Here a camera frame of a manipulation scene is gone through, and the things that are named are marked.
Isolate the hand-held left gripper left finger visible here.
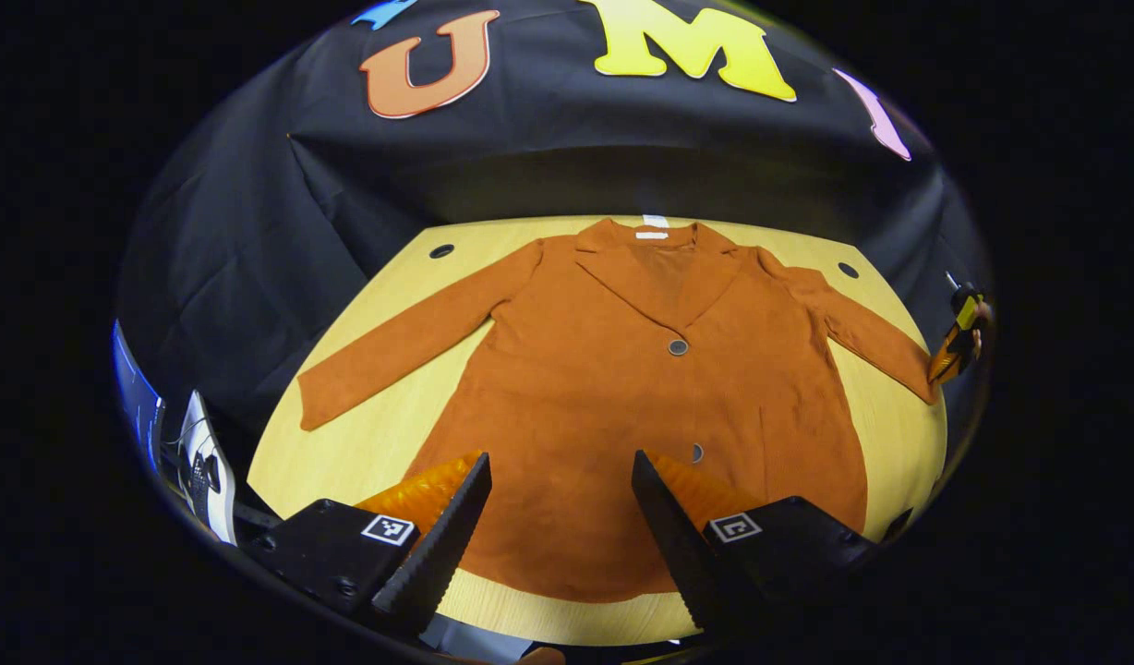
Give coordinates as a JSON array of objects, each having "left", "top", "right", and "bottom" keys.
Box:
[{"left": 246, "top": 451, "right": 494, "bottom": 638}]

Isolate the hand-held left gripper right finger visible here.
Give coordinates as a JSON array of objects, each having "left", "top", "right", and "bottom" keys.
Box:
[{"left": 630, "top": 450, "right": 887, "bottom": 638}]

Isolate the orange button-up jacket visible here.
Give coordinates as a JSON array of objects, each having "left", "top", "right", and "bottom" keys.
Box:
[{"left": 296, "top": 218, "right": 939, "bottom": 604}]

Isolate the black backdrop cloth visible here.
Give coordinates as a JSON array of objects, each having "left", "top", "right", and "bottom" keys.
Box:
[{"left": 115, "top": 0, "right": 993, "bottom": 518}]

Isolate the blue lit screen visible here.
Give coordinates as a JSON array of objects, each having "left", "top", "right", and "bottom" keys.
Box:
[{"left": 113, "top": 319, "right": 166, "bottom": 472}]

